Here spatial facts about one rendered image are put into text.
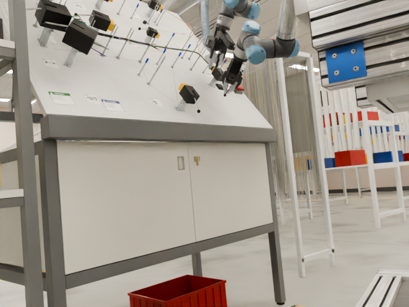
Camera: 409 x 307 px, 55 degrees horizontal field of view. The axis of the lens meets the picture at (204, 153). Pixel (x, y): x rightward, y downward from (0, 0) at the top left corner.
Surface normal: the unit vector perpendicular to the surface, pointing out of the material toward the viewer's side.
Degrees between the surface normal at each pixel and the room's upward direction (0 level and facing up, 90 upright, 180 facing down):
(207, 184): 90
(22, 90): 90
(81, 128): 90
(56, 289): 90
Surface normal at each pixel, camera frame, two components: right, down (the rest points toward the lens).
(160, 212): 0.73, -0.11
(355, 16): -0.53, -0.01
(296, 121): -0.78, 0.03
